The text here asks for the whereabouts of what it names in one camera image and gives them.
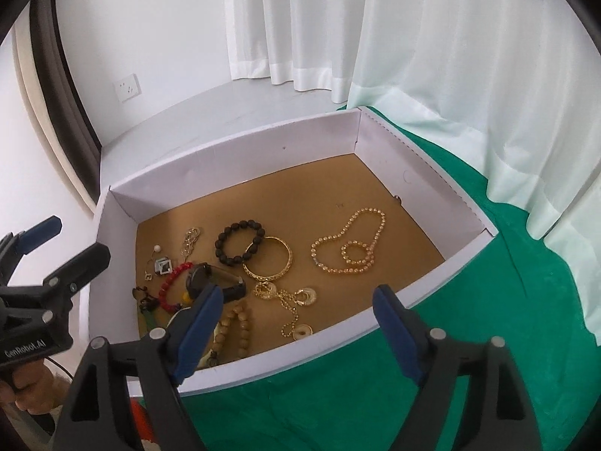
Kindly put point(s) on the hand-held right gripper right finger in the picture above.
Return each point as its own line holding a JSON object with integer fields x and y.
{"x": 396, "y": 333}

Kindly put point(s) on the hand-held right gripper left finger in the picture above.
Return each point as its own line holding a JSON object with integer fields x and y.
{"x": 197, "y": 333}

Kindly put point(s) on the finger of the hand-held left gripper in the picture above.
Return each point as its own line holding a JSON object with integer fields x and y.
{"x": 82, "y": 268}
{"x": 42, "y": 230}

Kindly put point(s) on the black wristwatch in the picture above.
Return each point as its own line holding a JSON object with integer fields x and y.
{"x": 199, "y": 279}

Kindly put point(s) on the silver square earrings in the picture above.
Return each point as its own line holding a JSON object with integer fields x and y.
{"x": 164, "y": 266}

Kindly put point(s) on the gold bangle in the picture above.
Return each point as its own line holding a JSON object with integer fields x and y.
{"x": 267, "y": 276}

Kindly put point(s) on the white cardboard box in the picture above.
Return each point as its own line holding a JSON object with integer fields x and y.
{"x": 281, "y": 150}

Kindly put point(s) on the person's left hand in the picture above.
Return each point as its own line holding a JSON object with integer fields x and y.
{"x": 40, "y": 385}

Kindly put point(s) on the green cloth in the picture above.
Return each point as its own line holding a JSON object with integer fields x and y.
{"x": 469, "y": 338}

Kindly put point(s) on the orange red packet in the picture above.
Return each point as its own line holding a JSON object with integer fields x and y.
{"x": 140, "y": 418}

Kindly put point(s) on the dark brown curtain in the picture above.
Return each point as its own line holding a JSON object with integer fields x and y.
{"x": 61, "y": 80}

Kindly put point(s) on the white curtain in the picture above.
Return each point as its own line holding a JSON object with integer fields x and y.
{"x": 422, "y": 33}

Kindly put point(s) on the white wall socket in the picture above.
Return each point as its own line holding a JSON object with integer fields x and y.
{"x": 127, "y": 88}

